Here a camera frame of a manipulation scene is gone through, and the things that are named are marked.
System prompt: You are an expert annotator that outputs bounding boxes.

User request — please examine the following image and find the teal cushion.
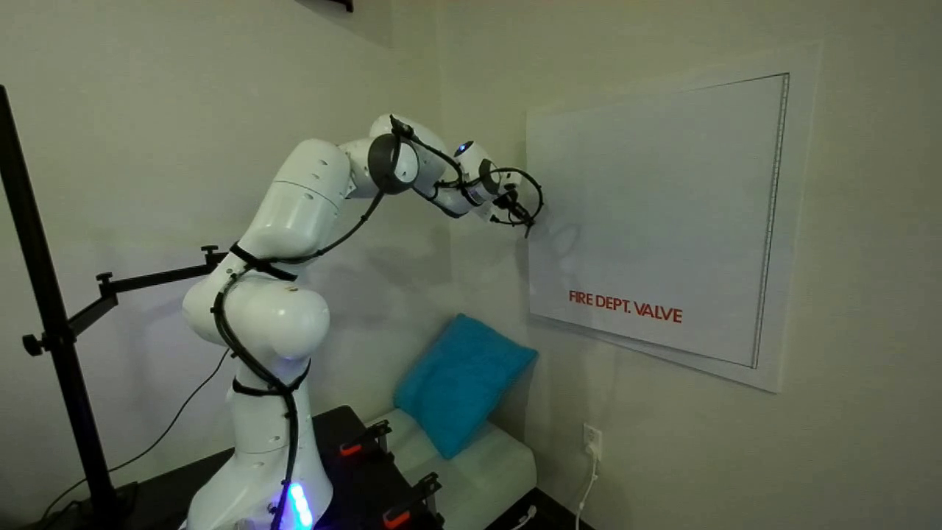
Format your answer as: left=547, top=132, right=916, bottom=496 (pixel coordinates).
left=394, top=315, right=536, bottom=461

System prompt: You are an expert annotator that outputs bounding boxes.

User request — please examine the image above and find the white seat bench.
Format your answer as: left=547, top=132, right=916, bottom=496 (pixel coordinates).
left=382, top=411, right=536, bottom=530

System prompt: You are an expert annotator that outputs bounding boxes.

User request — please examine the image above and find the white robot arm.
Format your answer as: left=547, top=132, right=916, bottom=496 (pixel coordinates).
left=182, top=116, right=545, bottom=530

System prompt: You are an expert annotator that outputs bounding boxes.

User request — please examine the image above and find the black camera tripod stand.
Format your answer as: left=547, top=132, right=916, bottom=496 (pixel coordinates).
left=0, top=87, right=220, bottom=527

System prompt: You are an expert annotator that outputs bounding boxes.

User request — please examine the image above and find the white cabinet door frame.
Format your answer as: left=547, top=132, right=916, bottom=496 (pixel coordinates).
left=528, top=44, right=822, bottom=393

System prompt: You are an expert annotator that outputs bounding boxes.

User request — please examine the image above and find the white wall outlet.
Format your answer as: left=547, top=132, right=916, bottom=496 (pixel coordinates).
left=582, top=424, right=603, bottom=461

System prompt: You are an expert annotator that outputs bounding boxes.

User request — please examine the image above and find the white power cable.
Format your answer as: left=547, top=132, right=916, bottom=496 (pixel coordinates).
left=573, top=450, right=603, bottom=530

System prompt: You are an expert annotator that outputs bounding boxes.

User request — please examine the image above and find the white fire valve cabinet door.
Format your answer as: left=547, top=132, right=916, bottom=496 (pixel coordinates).
left=528, top=75, right=790, bottom=366

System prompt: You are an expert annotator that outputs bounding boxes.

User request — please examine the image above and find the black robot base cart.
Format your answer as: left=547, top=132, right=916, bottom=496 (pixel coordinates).
left=121, top=406, right=444, bottom=530

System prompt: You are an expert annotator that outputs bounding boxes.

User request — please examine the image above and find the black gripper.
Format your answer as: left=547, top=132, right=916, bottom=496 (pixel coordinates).
left=488, top=168, right=545, bottom=234

